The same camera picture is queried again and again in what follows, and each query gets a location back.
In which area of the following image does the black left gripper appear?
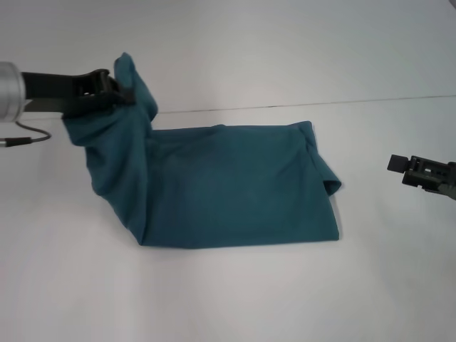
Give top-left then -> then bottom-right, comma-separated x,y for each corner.
20,68 -> 137,119

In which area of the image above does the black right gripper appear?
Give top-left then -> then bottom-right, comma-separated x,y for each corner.
387,154 -> 456,196

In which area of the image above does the blue t-shirt with pink print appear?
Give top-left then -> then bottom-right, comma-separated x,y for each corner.
62,51 -> 343,250

